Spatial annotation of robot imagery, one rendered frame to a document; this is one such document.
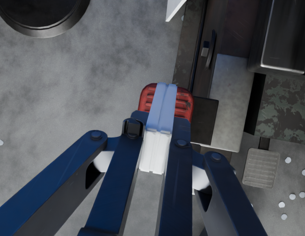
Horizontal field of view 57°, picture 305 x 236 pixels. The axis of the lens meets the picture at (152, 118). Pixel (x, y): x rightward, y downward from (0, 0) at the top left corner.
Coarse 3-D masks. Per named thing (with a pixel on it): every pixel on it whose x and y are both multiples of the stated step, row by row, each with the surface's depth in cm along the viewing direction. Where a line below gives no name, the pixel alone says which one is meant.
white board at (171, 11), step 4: (168, 0) 102; (172, 0) 96; (176, 0) 89; (180, 0) 84; (184, 0) 82; (168, 4) 102; (172, 4) 95; (176, 4) 88; (180, 4) 85; (168, 8) 101; (172, 8) 94; (176, 8) 89; (168, 12) 100; (172, 12) 94; (168, 16) 100; (172, 16) 98; (168, 20) 103
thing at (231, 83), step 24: (192, 0) 101; (216, 0) 66; (240, 0) 43; (192, 24) 101; (216, 24) 58; (240, 24) 43; (192, 48) 102; (216, 48) 47; (240, 48) 44; (192, 72) 98; (216, 72) 42; (240, 72) 42; (216, 96) 42; (240, 96) 42; (216, 120) 42; (240, 120) 42; (192, 144) 57; (216, 144) 42; (240, 144) 42
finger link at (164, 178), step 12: (180, 144) 15; (168, 156) 14; (180, 156) 14; (168, 168) 13; (180, 168) 13; (168, 180) 12; (180, 180) 13; (168, 192) 12; (180, 192) 12; (168, 204) 11; (180, 204) 11; (168, 216) 11; (180, 216) 11; (156, 228) 12; (168, 228) 10; (180, 228) 10
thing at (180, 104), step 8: (144, 88) 31; (152, 88) 31; (184, 88) 31; (144, 96) 31; (152, 96) 31; (176, 96) 31; (184, 96) 31; (192, 96) 31; (144, 104) 31; (176, 104) 31; (184, 104) 31; (192, 104) 31; (176, 112) 31; (184, 112) 31; (192, 112) 31
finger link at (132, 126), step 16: (128, 128) 15; (144, 128) 15; (128, 144) 14; (112, 160) 13; (128, 160) 13; (112, 176) 12; (128, 176) 12; (112, 192) 11; (128, 192) 11; (96, 208) 11; (112, 208) 11; (128, 208) 13; (96, 224) 10; (112, 224) 10
